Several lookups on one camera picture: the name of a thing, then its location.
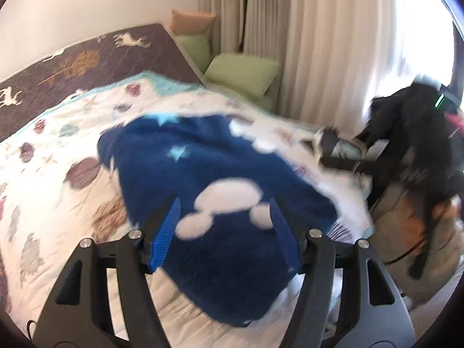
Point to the white shell print quilt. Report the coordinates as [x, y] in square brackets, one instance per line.
[54, 195]

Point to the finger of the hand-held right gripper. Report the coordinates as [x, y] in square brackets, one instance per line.
[344, 164]
[328, 141]

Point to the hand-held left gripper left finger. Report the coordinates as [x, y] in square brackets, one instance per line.
[166, 235]

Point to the large green pillow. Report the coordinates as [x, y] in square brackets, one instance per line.
[243, 72]

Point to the black floor lamp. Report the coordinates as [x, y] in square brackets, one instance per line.
[245, 7]

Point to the small green pillow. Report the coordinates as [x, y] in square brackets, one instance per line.
[194, 52]

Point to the blue star print fleece garment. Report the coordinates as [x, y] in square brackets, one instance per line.
[163, 159]

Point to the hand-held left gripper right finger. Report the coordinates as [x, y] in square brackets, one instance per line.
[286, 235]

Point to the orange pillow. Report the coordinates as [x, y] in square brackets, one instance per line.
[192, 21]

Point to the dark deer print bedspread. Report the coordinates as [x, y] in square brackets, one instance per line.
[108, 65]

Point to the white pleated curtain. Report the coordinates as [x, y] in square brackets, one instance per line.
[319, 43]

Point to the person's grey trousers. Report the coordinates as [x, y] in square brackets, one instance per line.
[395, 232]

